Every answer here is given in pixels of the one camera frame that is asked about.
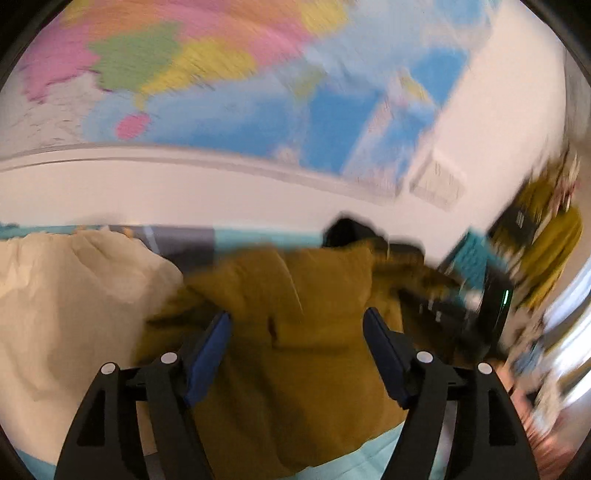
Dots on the left white wall socket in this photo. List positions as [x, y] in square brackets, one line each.
[439, 181]

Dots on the olive hanging clothes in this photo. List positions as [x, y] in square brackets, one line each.
[539, 230]

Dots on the black garment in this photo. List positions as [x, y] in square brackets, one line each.
[346, 231]

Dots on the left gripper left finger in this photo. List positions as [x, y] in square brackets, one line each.
[103, 441]

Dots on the top teal plastic basket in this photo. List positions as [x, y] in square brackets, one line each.
[470, 259]

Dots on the mustard brown jacket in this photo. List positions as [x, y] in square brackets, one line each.
[297, 386]

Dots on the colourful wall map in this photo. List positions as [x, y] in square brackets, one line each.
[343, 88]

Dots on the cream folded garment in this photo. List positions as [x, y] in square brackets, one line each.
[69, 304]

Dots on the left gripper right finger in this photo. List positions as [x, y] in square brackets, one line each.
[469, 407]

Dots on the teal grey patterned bedsheet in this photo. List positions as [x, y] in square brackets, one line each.
[297, 386]

